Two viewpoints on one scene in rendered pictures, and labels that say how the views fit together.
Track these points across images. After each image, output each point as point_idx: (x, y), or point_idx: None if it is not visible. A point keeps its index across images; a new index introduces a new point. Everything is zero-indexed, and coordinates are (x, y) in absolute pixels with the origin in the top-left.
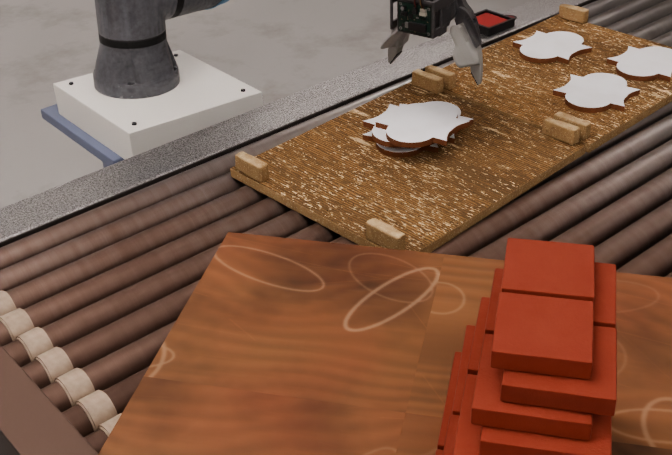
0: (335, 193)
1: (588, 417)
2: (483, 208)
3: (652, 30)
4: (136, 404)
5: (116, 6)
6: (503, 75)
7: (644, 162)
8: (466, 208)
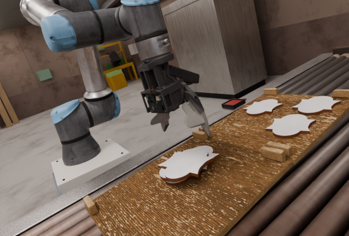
0: (129, 221)
1: None
2: (222, 228)
3: (311, 91)
4: None
5: (59, 126)
6: (239, 125)
7: (336, 167)
8: (209, 229)
